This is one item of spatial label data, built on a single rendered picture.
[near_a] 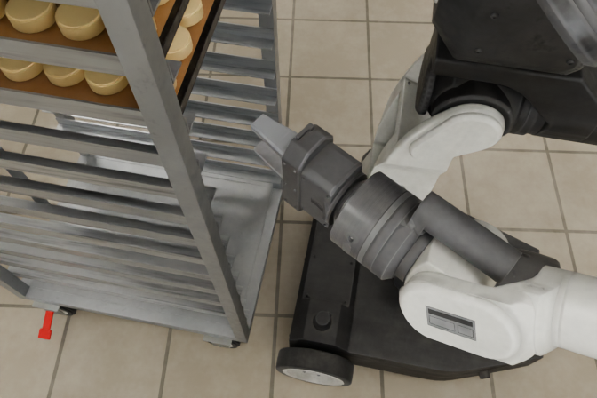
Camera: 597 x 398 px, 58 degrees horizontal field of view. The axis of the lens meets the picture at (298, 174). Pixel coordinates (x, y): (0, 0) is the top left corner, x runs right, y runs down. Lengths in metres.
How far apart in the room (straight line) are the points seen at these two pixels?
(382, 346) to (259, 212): 0.50
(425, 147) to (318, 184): 0.30
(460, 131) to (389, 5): 1.62
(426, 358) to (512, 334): 0.97
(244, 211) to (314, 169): 1.05
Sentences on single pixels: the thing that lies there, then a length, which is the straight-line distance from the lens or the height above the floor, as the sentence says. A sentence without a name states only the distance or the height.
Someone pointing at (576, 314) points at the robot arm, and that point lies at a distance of 0.49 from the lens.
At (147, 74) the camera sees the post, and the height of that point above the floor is 1.17.
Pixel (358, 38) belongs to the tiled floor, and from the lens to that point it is 2.19.
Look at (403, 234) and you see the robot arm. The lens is 0.51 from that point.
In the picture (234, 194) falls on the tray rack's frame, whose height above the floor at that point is 0.15.
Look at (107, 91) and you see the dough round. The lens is 0.68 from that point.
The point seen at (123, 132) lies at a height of 0.33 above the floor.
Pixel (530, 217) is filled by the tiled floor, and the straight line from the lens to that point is 1.88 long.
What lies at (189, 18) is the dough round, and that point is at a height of 1.06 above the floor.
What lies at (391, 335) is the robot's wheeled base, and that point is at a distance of 1.44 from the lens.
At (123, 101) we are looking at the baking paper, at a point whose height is 1.04.
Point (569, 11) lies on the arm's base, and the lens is 0.37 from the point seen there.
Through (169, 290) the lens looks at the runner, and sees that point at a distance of 1.33.
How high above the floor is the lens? 1.55
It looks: 60 degrees down
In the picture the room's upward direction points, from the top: straight up
